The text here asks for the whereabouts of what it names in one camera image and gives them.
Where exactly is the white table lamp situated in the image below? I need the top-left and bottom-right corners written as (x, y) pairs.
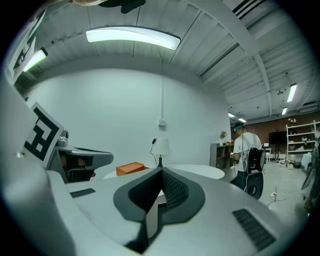
top-left (149, 138), bottom-right (171, 168)

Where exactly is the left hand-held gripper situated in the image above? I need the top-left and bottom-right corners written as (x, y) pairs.
top-left (23, 101), bottom-right (115, 185)

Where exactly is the white shelf rack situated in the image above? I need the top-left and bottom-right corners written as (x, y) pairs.
top-left (285, 121), bottom-right (320, 161)

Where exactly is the black television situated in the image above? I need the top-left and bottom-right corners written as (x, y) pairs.
top-left (268, 131), bottom-right (287, 145)

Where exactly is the black head camera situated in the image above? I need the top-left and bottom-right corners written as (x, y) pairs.
top-left (99, 0), bottom-right (146, 14)

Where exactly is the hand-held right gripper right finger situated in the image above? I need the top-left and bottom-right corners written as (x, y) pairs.
top-left (146, 166), bottom-right (296, 256)

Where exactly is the gray cabinet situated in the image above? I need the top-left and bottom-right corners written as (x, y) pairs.
top-left (209, 142), bottom-right (236, 169)

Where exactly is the orange cardboard box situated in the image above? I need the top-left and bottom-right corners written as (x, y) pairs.
top-left (115, 161), bottom-right (150, 177)

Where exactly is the white round table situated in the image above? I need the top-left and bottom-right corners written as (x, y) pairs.
top-left (103, 164), bottom-right (225, 180)

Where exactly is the black power adapter with cable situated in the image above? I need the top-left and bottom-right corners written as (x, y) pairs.
top-left (149, 138), bottom-right (158, 161)

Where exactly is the long curved ceiling light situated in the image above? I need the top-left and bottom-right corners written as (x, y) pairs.
top-left (85, 25), bottom-right (181, 51)

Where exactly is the striped ceiling vent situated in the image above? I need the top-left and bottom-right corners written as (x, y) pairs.
top-left (232, 0), bottom-right (266, 20)

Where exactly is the person's head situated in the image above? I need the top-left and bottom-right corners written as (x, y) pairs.
top-left (69, 0), bottom-right (103, 6)

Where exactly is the black office chair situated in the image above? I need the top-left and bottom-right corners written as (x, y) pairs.
top-left (243, 147), bottom-right (266, 200)

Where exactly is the person's left hand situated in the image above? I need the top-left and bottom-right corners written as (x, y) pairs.
top-left (59, 153), bottom-right (97, 181)

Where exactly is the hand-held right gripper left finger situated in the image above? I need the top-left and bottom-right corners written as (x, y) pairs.
top-left (47, 166), bottom-right (164, 256)

